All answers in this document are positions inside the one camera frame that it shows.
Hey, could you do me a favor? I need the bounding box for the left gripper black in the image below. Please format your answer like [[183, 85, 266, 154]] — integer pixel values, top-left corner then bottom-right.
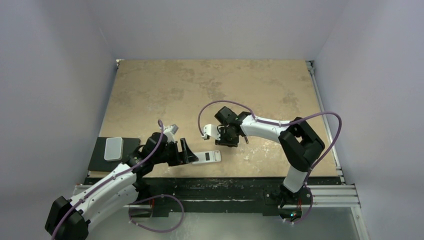
[[152, 138, 197, 167]]

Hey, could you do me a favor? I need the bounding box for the red white remote control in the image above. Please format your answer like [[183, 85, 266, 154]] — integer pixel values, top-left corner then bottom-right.
[[191, 150, 222, 165]]

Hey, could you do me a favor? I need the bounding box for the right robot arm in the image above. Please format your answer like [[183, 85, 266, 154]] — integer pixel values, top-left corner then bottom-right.
[[213, 106, 325, 204]]

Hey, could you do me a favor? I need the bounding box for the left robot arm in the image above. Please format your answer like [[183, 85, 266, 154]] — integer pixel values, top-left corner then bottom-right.
[[44, 132, 199, 240]]

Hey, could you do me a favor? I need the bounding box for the white plastic box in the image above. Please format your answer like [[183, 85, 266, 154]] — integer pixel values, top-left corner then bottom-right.
[[104, 137, 124, 162]]

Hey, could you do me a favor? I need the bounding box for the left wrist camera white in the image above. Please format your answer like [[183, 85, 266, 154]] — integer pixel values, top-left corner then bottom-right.
[[163, 124, 179, 143]]

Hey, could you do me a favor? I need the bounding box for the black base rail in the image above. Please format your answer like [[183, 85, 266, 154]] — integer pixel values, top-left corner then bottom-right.
[[82, 177, 332, 218]]

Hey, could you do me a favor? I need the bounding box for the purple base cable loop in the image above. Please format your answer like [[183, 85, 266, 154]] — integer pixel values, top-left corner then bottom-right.
[[128, 194, 185, 233]]

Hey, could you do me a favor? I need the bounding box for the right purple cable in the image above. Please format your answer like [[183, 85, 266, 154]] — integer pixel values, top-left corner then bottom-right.
[[197, 100, 342, 226]]

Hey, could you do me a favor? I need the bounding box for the aluminium frame rail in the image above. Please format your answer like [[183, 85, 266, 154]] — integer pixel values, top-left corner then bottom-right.
[[305, 60, 360, 207]]

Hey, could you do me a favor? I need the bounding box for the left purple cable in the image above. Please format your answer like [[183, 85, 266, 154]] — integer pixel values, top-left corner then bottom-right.
[[49, 119, 166, 240]]

